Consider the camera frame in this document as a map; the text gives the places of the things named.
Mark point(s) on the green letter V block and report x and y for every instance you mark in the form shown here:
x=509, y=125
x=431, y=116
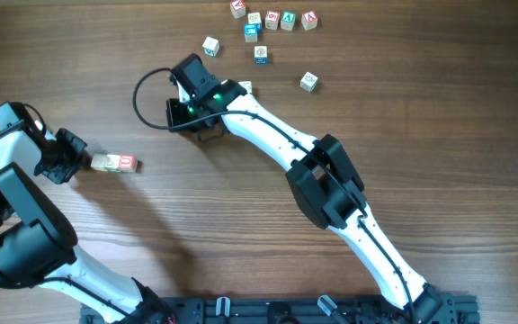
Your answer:
x=288, y=20

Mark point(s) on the green sided block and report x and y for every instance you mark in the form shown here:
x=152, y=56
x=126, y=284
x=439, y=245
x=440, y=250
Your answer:
x=309, y=82
x=211, y=46

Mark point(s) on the red sided picture block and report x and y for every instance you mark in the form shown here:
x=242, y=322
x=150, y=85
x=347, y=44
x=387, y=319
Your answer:
x=128, y=164

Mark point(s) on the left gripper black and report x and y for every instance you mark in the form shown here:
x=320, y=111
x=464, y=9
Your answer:
x=67, y=156

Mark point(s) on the tan picture block top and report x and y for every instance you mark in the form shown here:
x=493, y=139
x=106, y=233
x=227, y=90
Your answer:
x=255, y=18

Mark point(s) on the red letter block top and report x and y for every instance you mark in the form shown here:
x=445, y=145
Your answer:
x=238, y=8

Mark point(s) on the blue letter P block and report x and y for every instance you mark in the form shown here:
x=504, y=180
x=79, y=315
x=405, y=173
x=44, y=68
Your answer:
x=98, y=162

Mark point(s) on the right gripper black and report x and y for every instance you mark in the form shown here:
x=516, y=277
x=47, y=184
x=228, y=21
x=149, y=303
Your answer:
x=209, y=133

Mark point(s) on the orange picture blue block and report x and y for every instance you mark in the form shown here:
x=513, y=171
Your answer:
x=261, y=55

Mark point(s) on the green sided block right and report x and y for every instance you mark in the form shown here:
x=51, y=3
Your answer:
x=309, y=82

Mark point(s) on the red number nine block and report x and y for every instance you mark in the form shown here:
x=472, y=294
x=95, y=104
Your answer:
x=272, y=20

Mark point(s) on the red letter A block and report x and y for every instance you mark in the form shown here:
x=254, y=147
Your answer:
x=309, y=20

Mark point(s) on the red letter M block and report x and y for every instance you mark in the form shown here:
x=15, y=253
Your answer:
x=112, y=163

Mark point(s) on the green sided block left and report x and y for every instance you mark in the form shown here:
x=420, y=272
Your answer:
x=211, y=46

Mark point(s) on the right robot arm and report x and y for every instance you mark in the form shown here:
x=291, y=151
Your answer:
x=323, y=180

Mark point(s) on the red sided block bottom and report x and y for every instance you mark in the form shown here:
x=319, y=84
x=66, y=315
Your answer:
x=247, y=85

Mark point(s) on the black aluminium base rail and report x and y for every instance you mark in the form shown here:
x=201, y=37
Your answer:
x=365, y=309

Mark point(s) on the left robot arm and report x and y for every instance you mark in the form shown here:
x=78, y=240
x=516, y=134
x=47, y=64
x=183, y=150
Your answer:
x=38, y=245

